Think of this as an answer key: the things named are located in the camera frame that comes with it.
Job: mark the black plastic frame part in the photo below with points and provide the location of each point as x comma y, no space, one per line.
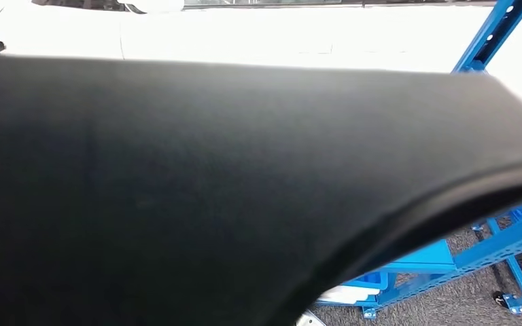
198,202

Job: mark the white car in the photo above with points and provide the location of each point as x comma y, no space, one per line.
243,31

